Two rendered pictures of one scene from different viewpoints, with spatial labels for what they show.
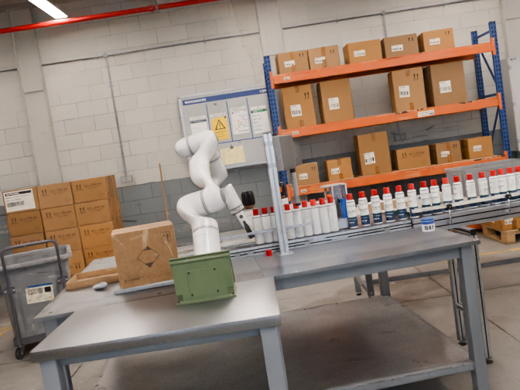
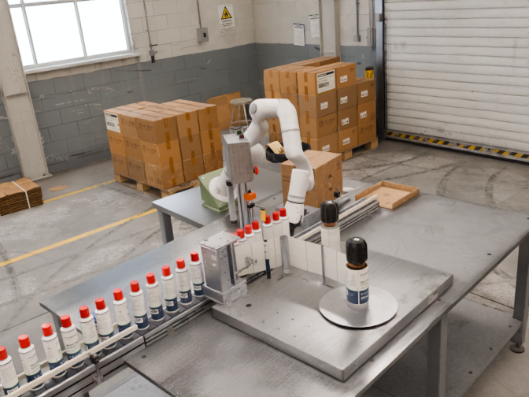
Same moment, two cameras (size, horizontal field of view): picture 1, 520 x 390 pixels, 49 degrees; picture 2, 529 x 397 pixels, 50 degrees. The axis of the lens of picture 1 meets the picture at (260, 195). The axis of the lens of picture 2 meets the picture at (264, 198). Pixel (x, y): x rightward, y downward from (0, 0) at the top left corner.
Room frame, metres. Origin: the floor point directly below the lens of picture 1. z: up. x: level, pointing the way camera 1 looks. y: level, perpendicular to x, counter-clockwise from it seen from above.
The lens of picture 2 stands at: (5.14, -1.60, 2.11)
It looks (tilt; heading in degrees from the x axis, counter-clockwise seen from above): 21 degrees down; 141
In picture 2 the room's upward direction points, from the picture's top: 5 degrees counter-clockwise
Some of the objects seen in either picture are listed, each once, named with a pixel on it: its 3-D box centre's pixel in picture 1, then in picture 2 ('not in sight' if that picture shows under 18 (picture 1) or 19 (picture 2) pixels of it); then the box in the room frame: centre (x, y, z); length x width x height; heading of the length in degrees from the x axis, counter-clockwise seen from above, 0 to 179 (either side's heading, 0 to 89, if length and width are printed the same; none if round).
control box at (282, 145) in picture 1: (279, 153); (238, 157); (3.16, -0.14, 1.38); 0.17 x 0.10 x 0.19; 151
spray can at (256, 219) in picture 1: (258, 226); (283, 228); (3.23, 0.04, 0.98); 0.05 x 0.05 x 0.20
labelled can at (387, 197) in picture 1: (388, 204); (153, 296); (3.31, -0.74, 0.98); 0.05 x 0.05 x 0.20
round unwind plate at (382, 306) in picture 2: not in sight; (357, 306); (3.85, -0.14, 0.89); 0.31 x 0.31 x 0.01
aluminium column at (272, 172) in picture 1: (275, 193); (243, 194); (3.09, -0.09, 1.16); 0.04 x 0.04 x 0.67; 6
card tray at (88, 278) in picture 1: (98, 277); (386, 194); (3.13, 0.96, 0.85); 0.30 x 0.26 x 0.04; 96
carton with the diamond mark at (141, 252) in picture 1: (146, 253); (312, 179); (2.85, 0.62, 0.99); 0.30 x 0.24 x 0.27; 102
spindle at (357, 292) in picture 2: (282, 203); (356, 272); (3.85, -0.14, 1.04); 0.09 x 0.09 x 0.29
